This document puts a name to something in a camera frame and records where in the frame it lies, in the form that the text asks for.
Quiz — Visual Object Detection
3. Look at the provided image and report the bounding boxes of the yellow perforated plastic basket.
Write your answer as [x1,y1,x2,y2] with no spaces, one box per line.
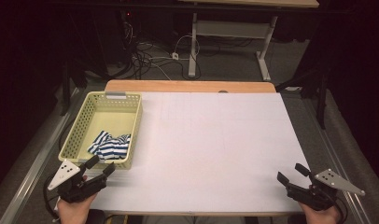
[58,91,144,171]

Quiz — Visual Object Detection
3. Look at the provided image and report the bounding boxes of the black chair armrest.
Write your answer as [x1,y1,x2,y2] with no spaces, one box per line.
[86,208,106,224]

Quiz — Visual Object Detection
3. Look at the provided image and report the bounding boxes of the person's left hand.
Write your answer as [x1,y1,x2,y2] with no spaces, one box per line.
[56,193,98,224]

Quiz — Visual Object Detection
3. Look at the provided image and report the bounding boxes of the metal floor rail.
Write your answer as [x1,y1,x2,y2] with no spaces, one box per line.
[0,88,81,224]
[302,99,372,224]

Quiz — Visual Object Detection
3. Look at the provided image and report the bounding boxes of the white table mat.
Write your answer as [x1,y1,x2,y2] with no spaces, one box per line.
[55,91,312,216]

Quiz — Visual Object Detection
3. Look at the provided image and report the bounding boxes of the tangle of black cables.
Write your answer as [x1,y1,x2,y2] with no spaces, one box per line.
[121,21,168,80]

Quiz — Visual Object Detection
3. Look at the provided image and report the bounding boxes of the left hand-held gripper black cable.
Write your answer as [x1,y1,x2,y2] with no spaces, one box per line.
[42,175,61,222]

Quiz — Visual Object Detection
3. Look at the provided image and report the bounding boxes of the person's right hand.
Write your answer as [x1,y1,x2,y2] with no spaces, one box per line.
[298,202,343,224]

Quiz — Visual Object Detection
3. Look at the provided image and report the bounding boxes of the wooden desk with white legs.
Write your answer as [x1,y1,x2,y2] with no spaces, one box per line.
[177,0,321,82]

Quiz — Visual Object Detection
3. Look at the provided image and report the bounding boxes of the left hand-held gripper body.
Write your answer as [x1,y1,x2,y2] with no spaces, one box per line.
[47,159,108,203]

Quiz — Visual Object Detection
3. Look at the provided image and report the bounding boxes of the white cable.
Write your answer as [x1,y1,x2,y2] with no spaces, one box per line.
[173,35,199,61]

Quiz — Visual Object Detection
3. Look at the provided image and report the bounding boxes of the blue white striped baby romper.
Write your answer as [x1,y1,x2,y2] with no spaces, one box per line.
[87,130,132,161]

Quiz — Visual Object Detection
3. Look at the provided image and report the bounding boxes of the right hand-held gripper black cable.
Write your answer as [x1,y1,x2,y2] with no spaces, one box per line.
[333,195,349,223]

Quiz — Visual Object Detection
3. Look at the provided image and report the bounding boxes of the black stand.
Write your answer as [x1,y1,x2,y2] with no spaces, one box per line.
[275,66,331,131]
[60,59,89,117]

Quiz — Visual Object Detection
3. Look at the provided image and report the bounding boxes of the hand-held gripper black cable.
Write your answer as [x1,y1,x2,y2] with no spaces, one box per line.
[333,195,349,223]
[42,175,61,222]

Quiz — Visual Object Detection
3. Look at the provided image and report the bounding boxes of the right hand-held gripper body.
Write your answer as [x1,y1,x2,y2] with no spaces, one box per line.
[286,168,366,212]

